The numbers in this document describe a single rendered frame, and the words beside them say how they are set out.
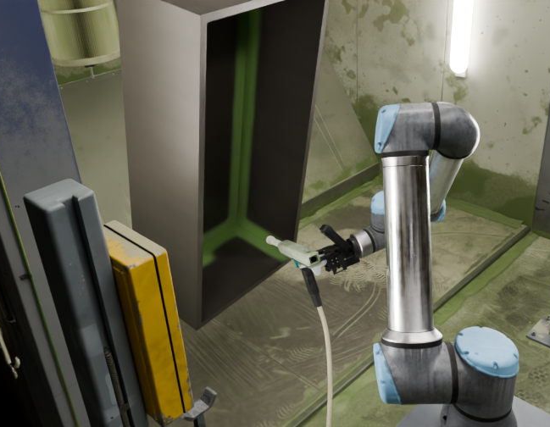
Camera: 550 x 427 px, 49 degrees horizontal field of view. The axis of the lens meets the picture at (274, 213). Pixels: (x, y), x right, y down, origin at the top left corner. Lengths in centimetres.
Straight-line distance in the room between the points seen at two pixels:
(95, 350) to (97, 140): 256
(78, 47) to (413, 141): 186
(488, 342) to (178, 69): 111
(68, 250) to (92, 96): 270
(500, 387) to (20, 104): 121
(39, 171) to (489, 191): 309
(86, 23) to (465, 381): 218
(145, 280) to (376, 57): 348
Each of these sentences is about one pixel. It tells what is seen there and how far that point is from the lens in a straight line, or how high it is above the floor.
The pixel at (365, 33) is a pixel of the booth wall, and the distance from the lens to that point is 412.
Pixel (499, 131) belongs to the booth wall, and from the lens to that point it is 376.
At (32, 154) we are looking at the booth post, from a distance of 121.
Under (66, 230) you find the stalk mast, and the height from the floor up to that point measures 161.
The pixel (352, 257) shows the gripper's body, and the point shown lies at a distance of 209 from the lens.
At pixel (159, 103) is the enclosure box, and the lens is 193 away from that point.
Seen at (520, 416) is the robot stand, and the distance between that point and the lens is 181.
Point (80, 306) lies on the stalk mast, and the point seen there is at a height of 151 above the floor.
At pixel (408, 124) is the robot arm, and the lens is 149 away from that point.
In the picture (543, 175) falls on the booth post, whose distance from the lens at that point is 373.
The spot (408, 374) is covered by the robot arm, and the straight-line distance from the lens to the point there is 153.
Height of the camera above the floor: 192
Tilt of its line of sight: 28 degrees down
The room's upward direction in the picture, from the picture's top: 4 degrees counter-clockwise
